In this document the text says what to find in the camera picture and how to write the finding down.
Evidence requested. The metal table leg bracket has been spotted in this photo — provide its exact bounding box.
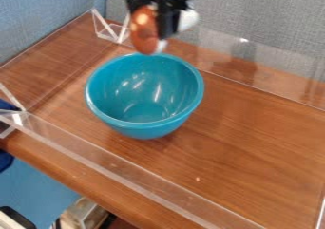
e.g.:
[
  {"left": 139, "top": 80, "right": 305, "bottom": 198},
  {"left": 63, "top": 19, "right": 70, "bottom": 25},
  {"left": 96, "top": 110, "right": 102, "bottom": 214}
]
[{"left": 50, "top": 198, "right": 110, "bottom": 229}]

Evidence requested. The clear acrylic front barrier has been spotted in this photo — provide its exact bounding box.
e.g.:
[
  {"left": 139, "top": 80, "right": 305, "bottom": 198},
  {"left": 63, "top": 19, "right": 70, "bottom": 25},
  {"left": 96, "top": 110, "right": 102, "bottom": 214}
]
[{"left": 0, "top": 83, "right": 264, "bottom": 229}]

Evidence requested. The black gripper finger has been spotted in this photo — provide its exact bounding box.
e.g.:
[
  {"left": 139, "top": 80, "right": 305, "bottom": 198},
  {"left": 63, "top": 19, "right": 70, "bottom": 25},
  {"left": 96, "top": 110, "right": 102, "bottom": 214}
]
[
  {"left": 126, "top": 0, "right": 157, "bottom": 13},
  {"left": 157, "top": 0, "right": 187, "bottom": 40}
]

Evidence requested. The clear acrylic back barrier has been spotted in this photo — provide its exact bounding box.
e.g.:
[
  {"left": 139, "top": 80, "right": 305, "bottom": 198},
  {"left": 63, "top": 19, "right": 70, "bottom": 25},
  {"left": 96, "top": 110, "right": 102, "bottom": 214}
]
[{"left": 165, "top": 27, "right": 325, "bottom": 110}]

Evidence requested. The clear acrylic barrier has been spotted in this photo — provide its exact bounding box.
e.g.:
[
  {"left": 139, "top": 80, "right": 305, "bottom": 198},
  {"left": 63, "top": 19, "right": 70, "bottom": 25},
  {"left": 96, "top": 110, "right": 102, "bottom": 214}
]
[
  {"left": 165, "top": 27, "right": 325, "bottom": 110},
  {"left": 0, "top": 83, "right": 264, "bottom": 229}
]

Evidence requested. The blue cloth object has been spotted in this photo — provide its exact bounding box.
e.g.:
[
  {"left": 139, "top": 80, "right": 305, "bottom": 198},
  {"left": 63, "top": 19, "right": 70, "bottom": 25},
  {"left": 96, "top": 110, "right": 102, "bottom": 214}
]
[{"left": 0, "top": 98, "right": 20, "bottom": 173}]

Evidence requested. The black object bottom left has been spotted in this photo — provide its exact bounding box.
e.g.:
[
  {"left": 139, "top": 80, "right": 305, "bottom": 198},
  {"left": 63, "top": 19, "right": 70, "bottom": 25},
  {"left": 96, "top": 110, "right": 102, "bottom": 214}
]
[{"left": 0, "top": 206, "right": 37, "bottom": 229}]

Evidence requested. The brown white toy mushroom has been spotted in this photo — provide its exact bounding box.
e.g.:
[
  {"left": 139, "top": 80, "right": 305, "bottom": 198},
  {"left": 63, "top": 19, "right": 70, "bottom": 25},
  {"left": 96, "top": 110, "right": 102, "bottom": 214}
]
[{"left": 128, "top": 4, "right": 201, "bottom": 56}]

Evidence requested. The blue bowl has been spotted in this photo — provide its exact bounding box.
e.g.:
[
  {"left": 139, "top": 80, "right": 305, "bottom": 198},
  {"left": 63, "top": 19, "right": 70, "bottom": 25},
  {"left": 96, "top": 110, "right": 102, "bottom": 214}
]
[{"left": 84, "top": 53, "right": 205, "bottom": 140}]

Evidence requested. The clear acrylic corner bracket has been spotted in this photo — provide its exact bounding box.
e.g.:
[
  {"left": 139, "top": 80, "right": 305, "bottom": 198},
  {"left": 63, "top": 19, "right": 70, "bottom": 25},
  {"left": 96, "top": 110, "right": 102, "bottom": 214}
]
[{"left": 91, "top": 9, "right": 132, "bottom": 47}]

